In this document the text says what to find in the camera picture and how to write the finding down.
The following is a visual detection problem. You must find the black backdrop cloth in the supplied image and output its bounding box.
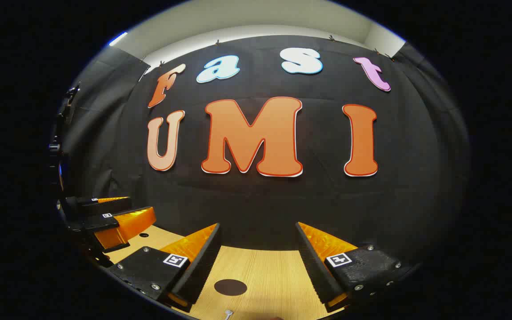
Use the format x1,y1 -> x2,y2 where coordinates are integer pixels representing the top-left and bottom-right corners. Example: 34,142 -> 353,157
54,36 -> 470,276

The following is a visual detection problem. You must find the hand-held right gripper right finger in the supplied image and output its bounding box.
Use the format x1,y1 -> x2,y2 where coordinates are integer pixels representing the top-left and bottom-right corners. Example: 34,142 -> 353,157
295,222 -> 414,312

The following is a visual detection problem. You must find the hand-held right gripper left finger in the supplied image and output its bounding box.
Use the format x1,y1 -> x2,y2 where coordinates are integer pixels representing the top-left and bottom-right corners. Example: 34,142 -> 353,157
108,223 -> 222,312

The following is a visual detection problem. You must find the dark round coaster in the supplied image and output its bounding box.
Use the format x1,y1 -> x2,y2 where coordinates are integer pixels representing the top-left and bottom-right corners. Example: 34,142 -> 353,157
214,279 -> 248,296

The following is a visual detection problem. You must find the wooden desktop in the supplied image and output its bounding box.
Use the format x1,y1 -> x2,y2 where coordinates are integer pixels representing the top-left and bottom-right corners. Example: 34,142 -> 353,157
105,224 -> 350,320

